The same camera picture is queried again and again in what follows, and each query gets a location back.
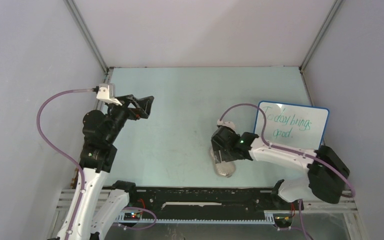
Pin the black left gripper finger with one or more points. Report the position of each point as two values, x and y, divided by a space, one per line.
141 107
126 100

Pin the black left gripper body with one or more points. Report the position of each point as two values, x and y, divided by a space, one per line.
121 111

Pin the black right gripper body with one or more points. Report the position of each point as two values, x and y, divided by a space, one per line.
229 156

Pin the grey eraser sponge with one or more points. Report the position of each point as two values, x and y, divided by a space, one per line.
222 169

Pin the blue framed small whiteboard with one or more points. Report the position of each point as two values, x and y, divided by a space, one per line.
294 125

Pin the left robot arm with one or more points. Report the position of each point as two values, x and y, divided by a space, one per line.
100 130

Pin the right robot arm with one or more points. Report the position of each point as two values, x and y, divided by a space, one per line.
323 173

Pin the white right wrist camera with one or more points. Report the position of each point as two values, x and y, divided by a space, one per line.
228 124

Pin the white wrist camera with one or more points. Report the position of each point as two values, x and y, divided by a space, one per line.
228 124
106 94

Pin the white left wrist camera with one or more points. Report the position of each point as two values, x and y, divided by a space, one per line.
106 94

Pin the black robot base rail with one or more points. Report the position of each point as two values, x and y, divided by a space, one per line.
211 205

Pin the left aluminium frame post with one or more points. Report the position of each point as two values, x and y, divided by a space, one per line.
88 37

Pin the aluminium frame post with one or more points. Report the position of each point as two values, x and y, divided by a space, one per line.
88 37
333 11

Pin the right aluminium frame post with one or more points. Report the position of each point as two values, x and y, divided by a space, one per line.
333 11

